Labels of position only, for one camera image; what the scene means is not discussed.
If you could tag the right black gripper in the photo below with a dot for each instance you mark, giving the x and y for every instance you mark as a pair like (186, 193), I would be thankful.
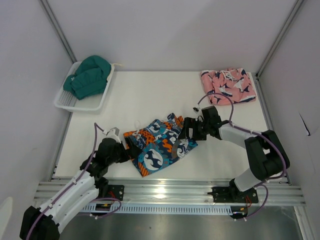
(190, 123)

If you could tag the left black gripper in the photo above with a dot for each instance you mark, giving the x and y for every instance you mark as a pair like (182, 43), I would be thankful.
(133, 152)

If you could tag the blue patterned shorts pile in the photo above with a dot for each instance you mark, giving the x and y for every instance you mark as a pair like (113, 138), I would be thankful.
(159, 144)

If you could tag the pink shark print shorts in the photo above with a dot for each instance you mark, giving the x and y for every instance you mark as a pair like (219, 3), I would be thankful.
(228, 86)

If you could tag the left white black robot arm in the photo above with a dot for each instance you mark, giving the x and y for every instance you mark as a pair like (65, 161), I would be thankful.
(47, 221)

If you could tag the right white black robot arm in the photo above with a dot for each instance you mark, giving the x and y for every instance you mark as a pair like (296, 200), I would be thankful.
(265, 153)

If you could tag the teal green shorts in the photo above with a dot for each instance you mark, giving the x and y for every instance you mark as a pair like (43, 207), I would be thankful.
(89, 79)

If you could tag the white plastic basket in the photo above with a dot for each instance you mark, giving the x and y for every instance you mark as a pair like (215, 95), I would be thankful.
(67, 101)

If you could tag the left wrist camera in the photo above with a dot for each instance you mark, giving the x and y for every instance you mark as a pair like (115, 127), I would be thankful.
(113, 133)

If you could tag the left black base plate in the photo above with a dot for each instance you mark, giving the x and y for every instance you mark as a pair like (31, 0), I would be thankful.
(111, 191)

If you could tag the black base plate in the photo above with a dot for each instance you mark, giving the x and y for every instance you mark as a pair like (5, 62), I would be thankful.
(111, 191)
(224, 194)

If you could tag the aluminium mounting rail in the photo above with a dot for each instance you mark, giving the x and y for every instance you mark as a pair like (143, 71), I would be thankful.
(195, 192)

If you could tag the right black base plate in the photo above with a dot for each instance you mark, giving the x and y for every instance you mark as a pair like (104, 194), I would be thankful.
(224, 194)

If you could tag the slotted white cable duct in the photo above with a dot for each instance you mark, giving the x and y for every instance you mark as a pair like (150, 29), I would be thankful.
(128, 208)

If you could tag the right aluminium frame post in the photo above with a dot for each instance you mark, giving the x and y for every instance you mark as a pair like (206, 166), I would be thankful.
(294, 12)

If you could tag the aluminium frame post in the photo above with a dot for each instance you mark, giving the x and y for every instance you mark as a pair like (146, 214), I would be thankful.
(294, 12)
(53, 20)

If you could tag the left aluminium frame post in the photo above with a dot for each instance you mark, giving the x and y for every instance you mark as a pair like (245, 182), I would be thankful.
(53, 20)

